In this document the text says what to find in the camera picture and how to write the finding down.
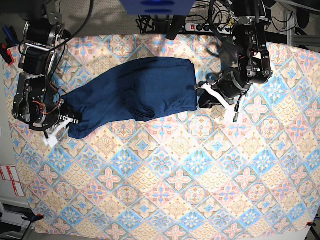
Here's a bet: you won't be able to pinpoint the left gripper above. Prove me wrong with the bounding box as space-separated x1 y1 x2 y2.
194 68 250 123

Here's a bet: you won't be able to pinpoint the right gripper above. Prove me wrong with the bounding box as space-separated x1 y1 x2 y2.
32 102 83 148

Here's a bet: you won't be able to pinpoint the blue long-sleeve shirt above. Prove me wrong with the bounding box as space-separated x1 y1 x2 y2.
62 57 198 140

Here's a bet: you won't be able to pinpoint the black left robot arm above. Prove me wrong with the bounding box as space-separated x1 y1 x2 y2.
194 0 273 123

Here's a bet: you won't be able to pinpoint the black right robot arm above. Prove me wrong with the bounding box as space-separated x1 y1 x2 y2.
12 0 81 148

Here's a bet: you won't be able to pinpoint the red white label stickers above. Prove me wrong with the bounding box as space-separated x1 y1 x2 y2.
0 164 25 197

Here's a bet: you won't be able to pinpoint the patterned tile tablecloth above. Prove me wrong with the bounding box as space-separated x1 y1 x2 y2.
2 43 320 240

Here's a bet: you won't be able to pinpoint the white power strip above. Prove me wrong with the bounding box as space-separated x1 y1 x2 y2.
184 23 233 35

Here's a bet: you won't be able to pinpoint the blue clamp lower left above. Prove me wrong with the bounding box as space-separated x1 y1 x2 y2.
21 213 44 223

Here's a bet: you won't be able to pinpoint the blue clamp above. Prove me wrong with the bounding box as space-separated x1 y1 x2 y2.
2 25 21 48
21 213 44 223

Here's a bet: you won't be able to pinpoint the red black clamp left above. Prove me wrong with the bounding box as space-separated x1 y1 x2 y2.
0 43 14 66

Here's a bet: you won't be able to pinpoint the blue clamp upper left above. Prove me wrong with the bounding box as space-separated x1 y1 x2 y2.
2 25 21 48

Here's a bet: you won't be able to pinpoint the orange clamp lower right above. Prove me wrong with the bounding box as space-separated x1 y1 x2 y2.
306 222 317 227

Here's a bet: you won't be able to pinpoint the black bracket under camera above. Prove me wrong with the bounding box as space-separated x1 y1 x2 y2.
165 15 186 41

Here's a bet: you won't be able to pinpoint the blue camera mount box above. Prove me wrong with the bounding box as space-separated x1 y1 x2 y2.
120 0 196 16

